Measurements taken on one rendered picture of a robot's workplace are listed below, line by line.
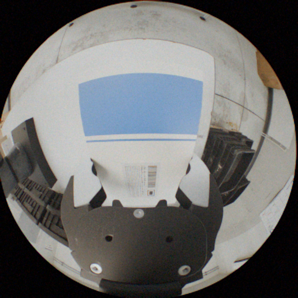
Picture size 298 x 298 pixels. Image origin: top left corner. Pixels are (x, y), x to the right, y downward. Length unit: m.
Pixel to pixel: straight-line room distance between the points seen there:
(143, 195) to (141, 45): 0.26
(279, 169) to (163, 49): 2.53
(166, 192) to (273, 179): 2.53
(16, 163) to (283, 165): 2.95
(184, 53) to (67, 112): 0.27
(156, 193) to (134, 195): 0.04
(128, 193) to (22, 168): 0.41
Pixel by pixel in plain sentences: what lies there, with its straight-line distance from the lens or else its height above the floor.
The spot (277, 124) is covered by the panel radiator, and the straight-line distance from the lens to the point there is 2.45.
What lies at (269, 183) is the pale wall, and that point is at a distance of 2.64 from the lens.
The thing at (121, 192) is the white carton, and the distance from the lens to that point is 0.15.
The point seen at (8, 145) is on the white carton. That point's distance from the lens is 0.92.
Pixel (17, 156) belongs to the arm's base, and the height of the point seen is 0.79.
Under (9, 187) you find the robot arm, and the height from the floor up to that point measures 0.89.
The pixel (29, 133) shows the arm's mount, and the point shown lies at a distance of 0.38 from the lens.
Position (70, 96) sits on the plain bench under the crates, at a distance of 0.23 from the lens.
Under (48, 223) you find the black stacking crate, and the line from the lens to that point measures 0.53.
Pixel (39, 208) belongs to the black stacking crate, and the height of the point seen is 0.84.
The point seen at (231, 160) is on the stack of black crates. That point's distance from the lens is 0.62.
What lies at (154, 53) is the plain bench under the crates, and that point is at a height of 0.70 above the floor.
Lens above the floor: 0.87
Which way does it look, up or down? 61 degrees down
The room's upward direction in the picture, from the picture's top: 176 degrees clockwise
